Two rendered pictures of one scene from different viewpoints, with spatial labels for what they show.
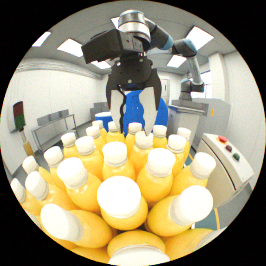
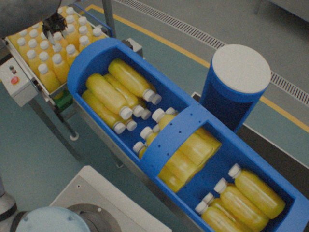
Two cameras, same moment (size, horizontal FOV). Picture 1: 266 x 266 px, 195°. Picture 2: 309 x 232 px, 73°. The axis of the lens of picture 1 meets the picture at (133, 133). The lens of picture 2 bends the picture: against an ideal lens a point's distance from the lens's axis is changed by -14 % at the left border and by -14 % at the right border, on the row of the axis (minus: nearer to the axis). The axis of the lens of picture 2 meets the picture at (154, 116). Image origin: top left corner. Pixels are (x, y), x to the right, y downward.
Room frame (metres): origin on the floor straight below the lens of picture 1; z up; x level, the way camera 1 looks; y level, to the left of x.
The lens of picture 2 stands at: (0.88, -0.45, 1.81)
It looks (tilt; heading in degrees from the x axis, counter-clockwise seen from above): 62 degrees down; 119
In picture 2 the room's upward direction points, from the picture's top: straight up
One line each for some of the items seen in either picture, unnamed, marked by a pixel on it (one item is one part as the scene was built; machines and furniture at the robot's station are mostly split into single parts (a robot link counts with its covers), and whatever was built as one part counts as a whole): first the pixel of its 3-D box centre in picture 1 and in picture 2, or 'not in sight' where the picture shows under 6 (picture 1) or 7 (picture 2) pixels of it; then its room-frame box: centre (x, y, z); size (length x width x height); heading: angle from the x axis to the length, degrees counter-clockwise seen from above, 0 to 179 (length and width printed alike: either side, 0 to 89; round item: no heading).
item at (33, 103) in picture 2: not in sight; (56, 132); (0.06, -0.24, 0.50); 0.04 x 0.04 x 1.00; 73
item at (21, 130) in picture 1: (20, 123); not in sight; (0.08, 0.43, 1.18); 0.06 x 0.06 x 0.16
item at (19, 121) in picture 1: (19, 121); not in sight; (0.08, 0.43, 1.18); 0.06 x 0.06 x 0.05
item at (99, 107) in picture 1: (102, 112); not in sight; (4.21, 1.71, 0.59); 1.20 x 0.80 x 1.19; 82
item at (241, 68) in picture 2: (106, 114); (242, 66); (0.90, 0.32, 1.03); 0.28 x 0.28 x 0.01
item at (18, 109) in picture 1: (18, 110); not in sight; (0.08, 0.43, 1.23); 0.06 x 0.06 x 0.04
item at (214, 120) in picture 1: (195, 121); not in sight; (1.99, -2.03, 0.72); 2.15 x 0.54 x 1.45; 172
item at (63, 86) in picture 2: not in sight; (85, 70); (0.27, 0.00, 0.96); 0.40 x 0.01 x 0.03; 73
